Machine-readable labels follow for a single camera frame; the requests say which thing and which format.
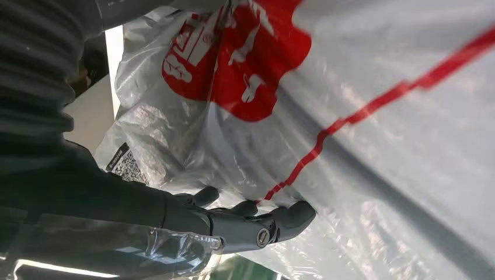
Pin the ribbed grey right arm sleeve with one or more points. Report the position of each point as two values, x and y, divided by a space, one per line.
35 65

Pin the green conveyor belt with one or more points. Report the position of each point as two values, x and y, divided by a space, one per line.
239 270

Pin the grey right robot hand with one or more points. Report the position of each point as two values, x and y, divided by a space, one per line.
96 201

